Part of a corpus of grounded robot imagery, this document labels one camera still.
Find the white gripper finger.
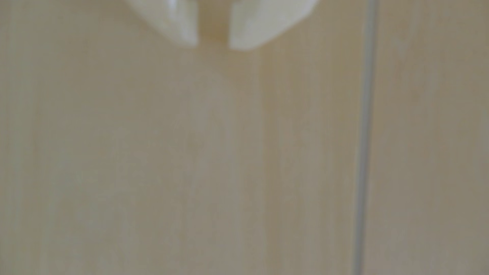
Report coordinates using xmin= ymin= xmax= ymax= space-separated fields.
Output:
xmin=124 ymin=0 xmax=200 ymax=46
xmin=228 ymin=0 xmax=320 ymax=51

